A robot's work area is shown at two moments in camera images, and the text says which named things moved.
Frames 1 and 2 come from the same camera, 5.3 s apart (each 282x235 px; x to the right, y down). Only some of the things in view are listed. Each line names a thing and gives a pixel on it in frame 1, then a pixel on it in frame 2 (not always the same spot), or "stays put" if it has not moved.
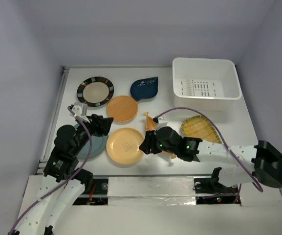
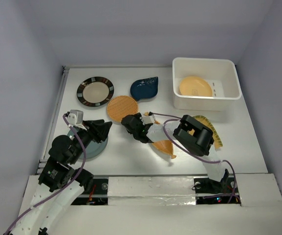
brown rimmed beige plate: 95,91 stays put
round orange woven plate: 122,108 stays put
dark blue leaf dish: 144,88 stays put
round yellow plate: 122,145 to 195,85
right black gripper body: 161,147 to 138,116
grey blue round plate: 99,144 stays put
